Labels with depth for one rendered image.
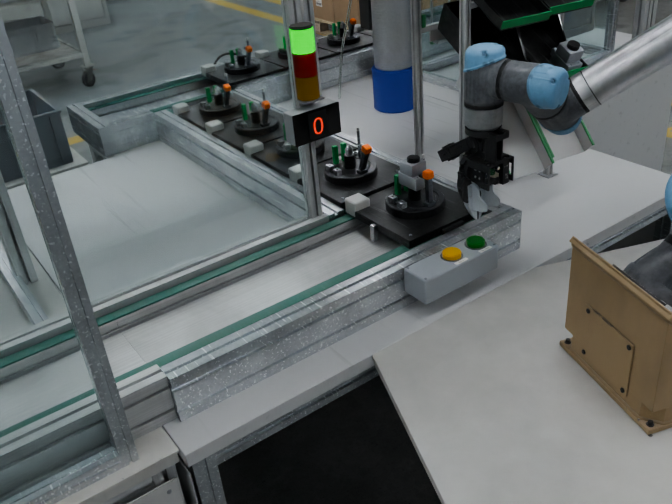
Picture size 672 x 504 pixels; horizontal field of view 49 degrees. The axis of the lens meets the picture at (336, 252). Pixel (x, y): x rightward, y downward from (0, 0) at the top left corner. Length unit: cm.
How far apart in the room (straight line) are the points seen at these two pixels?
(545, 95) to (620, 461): 62
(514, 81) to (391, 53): 125
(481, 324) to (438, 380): 20
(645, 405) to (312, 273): 73
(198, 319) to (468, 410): 58
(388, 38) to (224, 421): 158
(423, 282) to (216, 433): 50
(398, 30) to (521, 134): 82
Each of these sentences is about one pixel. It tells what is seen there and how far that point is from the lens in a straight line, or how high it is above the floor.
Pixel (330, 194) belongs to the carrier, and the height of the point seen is 97.
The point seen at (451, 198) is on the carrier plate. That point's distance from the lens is 177.
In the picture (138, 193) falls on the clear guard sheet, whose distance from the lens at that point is 152.
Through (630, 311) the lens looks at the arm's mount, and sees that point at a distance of 127.
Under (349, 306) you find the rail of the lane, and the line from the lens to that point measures 147.
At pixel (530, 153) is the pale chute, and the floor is 103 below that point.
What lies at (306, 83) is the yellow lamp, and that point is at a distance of 158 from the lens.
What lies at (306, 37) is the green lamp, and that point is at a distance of 156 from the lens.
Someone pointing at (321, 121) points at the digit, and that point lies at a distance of 162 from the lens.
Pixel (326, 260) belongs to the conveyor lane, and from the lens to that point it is 165.
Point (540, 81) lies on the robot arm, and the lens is 135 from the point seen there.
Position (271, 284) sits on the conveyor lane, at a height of 92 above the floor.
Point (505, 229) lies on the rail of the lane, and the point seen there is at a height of 93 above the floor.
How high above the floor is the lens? 177
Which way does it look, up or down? 31 degrees down
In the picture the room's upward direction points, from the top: 6 degrees counter-clockwise
